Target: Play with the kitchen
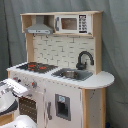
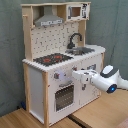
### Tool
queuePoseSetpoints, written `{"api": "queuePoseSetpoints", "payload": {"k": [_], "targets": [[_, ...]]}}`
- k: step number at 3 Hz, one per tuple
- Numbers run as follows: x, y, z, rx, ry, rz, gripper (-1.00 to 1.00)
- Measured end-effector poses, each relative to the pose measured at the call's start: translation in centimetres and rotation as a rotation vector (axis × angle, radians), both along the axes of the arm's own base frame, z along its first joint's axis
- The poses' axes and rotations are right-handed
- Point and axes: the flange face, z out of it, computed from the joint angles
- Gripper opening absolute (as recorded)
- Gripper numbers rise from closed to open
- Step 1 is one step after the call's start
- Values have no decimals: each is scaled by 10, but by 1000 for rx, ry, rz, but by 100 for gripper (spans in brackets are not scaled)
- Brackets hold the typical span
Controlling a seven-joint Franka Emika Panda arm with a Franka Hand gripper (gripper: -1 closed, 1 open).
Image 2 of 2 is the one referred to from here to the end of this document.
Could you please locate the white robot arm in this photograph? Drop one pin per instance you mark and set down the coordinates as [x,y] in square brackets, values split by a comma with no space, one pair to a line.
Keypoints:
[108,80]

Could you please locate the grey toy sink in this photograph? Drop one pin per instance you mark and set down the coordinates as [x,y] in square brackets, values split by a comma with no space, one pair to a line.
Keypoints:
[79,51]

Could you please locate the black toy stovetop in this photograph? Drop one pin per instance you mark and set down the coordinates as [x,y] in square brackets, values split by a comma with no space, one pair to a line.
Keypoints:
[52,59]

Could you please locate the oven door with window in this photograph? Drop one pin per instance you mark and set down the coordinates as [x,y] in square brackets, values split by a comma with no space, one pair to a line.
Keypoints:
[64,98]

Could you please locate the grey fridge door dispenser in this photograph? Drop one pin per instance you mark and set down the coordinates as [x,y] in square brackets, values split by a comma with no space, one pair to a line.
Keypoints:
[92,67]

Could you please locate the black toy faucet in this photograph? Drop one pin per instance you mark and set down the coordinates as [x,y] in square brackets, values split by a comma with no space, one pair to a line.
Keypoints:
[73,40]

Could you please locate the grey range hood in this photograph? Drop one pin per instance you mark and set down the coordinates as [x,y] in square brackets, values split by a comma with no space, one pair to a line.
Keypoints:
[48,18]

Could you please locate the wooden toy kitchen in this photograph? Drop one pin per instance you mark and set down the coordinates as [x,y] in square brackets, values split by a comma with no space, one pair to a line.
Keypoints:
[40,84]

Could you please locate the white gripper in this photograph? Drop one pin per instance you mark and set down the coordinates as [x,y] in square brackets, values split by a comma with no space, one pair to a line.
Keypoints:
[84,76]

